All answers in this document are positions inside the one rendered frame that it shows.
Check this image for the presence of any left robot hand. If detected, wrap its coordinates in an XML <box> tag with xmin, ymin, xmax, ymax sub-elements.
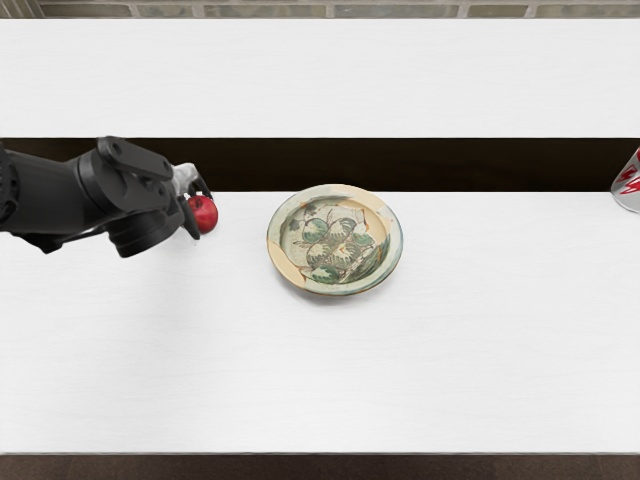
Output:
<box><xmin>169</xmin><ymin>162</ymin><xmax>213</xmax><ymax>242</ymax></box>

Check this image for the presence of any patterned ceramic plate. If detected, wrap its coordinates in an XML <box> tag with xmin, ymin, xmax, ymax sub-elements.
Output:
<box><xmin>266</xmin><ymin>183</ymin><xmax>404</xmax><ymax>297</ymax></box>

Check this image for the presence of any red apple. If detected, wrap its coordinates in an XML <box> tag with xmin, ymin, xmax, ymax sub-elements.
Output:
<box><xmin>186</xmin><ymin>195</ymin><xmax>219</xmax><ymax>235</ymax></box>

